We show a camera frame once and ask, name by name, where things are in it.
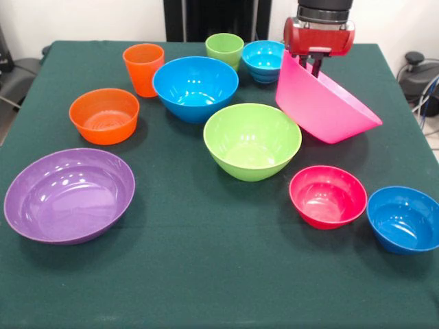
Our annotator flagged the dark green tablecloth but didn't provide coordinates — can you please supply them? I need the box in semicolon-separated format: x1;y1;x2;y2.
0;40;439;329

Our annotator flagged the large pink bowl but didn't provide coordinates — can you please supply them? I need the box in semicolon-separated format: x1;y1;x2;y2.
274;49;383;145

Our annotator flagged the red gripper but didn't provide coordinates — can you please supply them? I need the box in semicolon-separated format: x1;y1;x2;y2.
283;16;357;77

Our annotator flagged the green bowl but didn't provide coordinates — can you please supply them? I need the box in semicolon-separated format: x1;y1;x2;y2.
202;102;303;182

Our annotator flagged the small dark blue bowl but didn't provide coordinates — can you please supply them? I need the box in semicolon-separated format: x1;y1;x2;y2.
366;186;439;256

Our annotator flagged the orange bowl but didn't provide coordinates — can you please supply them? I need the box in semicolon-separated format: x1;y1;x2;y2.
69;88;141;146

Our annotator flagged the purple bowl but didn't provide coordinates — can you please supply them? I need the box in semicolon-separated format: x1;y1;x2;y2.
3;147;137;246

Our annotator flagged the large light blue bowl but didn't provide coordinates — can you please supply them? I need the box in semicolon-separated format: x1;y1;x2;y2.
152;56;240;125

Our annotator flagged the black floor stand base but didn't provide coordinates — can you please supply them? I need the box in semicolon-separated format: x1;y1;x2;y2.
0;25;44;107
397;51;439;103

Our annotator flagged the green cup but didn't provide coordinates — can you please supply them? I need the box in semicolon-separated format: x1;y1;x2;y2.
204;32;245;73

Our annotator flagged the orange cup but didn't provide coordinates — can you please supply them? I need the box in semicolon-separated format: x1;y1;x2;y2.
122;42;165;99

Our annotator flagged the red bowl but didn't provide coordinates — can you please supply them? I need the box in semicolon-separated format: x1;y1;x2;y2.
288;165;368;230

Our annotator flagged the small ribbed cyan bowl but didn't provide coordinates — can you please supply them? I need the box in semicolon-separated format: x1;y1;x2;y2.
241;40;286;84

